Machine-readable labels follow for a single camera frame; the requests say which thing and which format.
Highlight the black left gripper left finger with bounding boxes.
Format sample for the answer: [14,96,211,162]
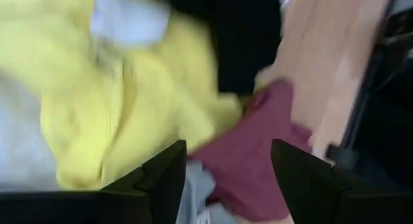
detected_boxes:
[99,139,188,224]

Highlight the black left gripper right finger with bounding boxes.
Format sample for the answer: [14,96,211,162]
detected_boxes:
[270,138,355,224]

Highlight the whitish grey cloth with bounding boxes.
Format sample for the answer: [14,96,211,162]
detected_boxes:
[176,159,241,224]

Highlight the maroon cloth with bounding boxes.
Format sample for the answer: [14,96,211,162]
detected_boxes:
[188,79,313,222]

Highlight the yellow cloth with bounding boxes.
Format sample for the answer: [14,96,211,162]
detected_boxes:
[0,0,244,191]

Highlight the white towel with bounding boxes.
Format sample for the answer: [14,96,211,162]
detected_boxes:
[0,70,62,193]

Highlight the black pants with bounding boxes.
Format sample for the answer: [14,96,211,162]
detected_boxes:
[151,0,283,96]

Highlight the blue grey cloth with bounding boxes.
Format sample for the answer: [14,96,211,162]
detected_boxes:
[89,0,171,49]

